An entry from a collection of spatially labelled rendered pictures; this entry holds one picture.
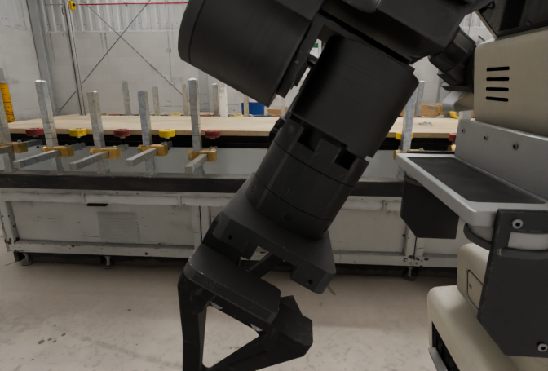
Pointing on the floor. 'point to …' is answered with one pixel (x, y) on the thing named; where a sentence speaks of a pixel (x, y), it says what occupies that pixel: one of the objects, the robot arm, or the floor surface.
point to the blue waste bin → (254, 108)
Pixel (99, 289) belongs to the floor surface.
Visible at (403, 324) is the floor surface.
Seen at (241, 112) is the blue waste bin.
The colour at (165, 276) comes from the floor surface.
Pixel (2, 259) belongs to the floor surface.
